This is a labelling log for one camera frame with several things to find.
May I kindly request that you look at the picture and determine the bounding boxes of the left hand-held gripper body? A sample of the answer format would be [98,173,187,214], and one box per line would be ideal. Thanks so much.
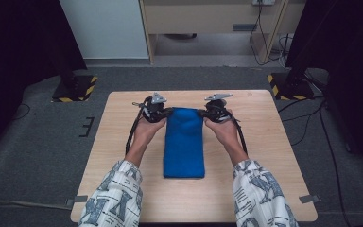
[131,92,168,124]

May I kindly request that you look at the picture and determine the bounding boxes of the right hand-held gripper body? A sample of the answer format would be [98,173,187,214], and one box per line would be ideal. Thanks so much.
[203,92,234,124]

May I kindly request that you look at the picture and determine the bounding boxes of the blue microfibre cloth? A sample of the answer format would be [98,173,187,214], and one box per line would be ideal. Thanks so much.
[163,107,207,180]

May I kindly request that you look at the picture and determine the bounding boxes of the person's right hand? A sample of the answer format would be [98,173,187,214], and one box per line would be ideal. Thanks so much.
[203,109,241,149]

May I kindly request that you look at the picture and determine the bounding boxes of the person's left hand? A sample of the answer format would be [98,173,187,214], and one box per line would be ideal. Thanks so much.
[132,115,168,149]

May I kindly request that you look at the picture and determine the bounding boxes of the black floor tape mark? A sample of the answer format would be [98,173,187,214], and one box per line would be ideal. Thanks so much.
[78,116,95,138]

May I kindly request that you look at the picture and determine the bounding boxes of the black yellow striped stand base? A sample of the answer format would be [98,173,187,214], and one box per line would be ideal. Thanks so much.
[51,75,99,104]
[267,72,316,101]

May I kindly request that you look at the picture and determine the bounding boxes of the light wooden desk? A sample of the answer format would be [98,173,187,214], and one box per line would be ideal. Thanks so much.
[138,0,307,66]

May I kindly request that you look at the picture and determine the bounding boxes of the white cabinet panel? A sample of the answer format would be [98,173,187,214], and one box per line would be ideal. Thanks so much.
[59,0,149,61]

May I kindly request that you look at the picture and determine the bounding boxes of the grey tape strip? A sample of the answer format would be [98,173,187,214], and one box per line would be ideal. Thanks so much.
[298,194,322,204]
[64,195,90,208]

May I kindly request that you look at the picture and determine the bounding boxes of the black curtain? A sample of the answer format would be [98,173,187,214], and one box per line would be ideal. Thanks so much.
[0,0,88,159]
[285,0,363,173]

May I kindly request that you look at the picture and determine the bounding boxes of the left hand-held gripper black cable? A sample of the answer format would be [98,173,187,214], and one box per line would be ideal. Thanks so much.
[125,100,147,156]

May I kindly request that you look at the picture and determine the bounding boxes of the hand-held gripper black cable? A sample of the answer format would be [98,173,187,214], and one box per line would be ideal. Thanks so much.
[125,100,147,156]
[230,113,249,156]

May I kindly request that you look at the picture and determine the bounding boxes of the right hand-held gripper black cable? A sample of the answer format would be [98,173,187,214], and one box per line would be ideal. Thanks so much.
[230,113,249,156]

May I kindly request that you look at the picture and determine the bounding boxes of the black hanging cables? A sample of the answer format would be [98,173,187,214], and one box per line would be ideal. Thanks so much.
[249,3,292,66]

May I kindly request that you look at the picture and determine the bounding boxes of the thin black floor cable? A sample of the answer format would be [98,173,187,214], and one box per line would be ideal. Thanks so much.
[12,102,32,121]

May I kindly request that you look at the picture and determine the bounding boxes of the grey floor cable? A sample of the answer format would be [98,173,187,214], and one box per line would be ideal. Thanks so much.
[0,200,74,212]

